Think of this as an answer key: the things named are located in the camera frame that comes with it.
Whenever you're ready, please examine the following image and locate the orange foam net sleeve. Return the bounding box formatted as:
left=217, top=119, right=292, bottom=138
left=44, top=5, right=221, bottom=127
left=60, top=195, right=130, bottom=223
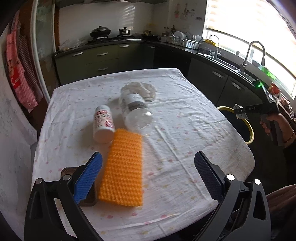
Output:
left=98, top=128, right=143, bottom=207

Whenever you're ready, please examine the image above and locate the white supplement bottle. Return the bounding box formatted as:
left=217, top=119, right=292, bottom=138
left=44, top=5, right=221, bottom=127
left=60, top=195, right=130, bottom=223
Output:
left=93, top=105, right=115, bottom=144

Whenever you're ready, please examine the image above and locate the clear plastic water bottle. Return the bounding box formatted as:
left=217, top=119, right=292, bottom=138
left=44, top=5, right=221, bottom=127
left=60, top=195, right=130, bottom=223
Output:
left=119, top=90, right=154, bottom=135

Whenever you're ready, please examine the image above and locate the white paper towel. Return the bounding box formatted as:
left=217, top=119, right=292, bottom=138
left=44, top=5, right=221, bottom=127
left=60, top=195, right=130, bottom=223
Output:
left=121, top=82, right=156, bottom=102

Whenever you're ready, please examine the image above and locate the yellow rimmed blue trash bin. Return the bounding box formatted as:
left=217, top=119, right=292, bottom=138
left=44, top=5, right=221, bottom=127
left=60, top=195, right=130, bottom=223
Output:
left=217, top=106, right=254, bottom=145

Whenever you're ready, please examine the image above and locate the tall chrome kitchen faucet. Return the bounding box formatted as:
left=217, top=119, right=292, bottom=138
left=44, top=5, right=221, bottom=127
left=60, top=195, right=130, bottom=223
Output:
left=240, top=40, right=266, bottom=73

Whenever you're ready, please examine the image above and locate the person's right hand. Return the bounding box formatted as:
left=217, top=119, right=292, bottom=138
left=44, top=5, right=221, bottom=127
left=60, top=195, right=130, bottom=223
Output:
left=265, top=113, right=295, bottom=148

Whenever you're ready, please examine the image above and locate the stainless double sink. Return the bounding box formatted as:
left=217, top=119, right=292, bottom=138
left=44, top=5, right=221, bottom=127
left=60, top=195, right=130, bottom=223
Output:
left=202, top=54, right=259, bottom=82

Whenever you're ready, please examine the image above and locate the small chrome faucet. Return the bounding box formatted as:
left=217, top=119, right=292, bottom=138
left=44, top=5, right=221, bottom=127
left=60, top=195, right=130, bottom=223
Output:
left=209, top=34, right=220, bottom=58

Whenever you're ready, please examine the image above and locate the white dish rack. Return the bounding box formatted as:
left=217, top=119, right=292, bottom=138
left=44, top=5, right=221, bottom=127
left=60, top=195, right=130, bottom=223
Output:
left=165, top=36, right=200, bottom=50

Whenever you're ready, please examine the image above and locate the red checkered apron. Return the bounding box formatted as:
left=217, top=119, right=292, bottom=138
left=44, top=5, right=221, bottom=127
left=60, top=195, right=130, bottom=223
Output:
left=6, top=12, right=44, bottom=113

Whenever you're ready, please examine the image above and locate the plastic bag on counter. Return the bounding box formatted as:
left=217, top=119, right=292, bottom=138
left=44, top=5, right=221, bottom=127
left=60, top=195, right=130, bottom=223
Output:
left=59, top=39, right=87, bottom=52

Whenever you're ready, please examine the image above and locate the gas stove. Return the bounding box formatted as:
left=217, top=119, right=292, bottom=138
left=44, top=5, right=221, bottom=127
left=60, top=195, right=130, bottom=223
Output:
left=86, top=35, right=139, bottom=45

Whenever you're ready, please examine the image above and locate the black wok with lid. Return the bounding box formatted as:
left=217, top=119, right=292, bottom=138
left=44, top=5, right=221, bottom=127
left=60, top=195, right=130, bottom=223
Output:
left=90, top=26, right=111, bottom=39

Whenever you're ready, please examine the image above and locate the small black pot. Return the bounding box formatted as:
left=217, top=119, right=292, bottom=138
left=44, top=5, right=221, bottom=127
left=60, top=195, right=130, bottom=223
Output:
left=118, top=27, right=130, bottom=37

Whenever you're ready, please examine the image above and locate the glass sliding door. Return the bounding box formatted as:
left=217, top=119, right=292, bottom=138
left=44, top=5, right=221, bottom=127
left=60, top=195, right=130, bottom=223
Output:
left=31, top=0, right=59, bottom=103

